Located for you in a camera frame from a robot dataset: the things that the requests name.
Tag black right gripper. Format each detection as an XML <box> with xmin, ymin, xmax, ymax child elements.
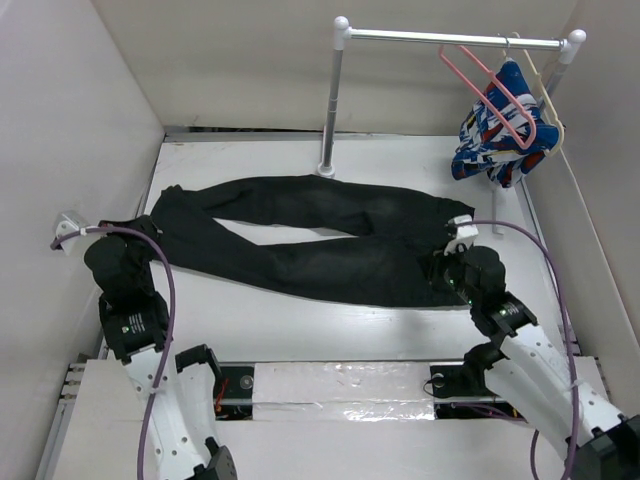
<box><xmin>416</xmin><ymin>238</ymin><xmax>479</xmax><ymax>307</ymax></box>

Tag black trousers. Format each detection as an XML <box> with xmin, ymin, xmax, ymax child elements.
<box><xmin>150</xmin><ymin>175</ymin><xmax>475</xmax><ymax>308</ymax></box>

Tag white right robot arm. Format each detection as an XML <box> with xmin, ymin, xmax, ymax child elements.
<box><xmin>429</xmin><ymin>246</ymin><xmax>639</xmax><ymax>479</ymax></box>

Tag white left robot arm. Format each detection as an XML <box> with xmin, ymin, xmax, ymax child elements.
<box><xmin>84</xmin><ymin>220</ymin><xmax>238</xmax><ymax>479</ymax></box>

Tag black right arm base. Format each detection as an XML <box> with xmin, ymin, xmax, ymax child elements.
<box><xmin>423</xmin><ymin>364</ymin><xmax>525</xmax><ymax>422</ymax></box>

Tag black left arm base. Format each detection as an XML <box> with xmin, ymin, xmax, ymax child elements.
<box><xmin>213</xmin><ymin>363</ymin><xmax>255</xmax><ymax>421</ymax></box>

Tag cream plastic hanger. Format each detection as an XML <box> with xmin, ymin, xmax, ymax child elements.
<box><xmin>500</xmin><ymin>39</ymin><xmax>565</xmax><ymax>162</ymax></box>

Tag pink plastic hanger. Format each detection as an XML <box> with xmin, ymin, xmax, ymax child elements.
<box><xmin>438</xmin><ymin>44</ymin><xmax>537</xmax><ymax>150</ymax></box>

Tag blue patterned garment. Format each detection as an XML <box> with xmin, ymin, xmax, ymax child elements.
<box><xmin>451</xmin><ymin>58</ymin><xmax>564</xmax><ymax>189</ymax></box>

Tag white metal clothes rack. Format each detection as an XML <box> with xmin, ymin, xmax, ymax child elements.
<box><xmin>314</xmin><ymin>15</ymin><xmax>588</xmax><ymax>236</ymax></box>

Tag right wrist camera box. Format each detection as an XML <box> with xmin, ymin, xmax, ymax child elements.
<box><xmin>444</xmin><ymin>215</ymin><xmax>479</xmax><ymax>256</ymax></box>

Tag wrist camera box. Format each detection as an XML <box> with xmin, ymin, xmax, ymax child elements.
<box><xmin>53</xmin><ymin>210</ymin><xmax>91</xmax><ymax>257</ymax></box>
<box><xmin>444</xmin><ymin>215</ymin><xmax>479</xmax><ymax>256</ymax></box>

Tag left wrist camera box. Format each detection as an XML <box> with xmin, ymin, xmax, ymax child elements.
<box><xmin>53</xmin><ymin>210</ymin><xmax>91</xmax><ymax>257</ymax></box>

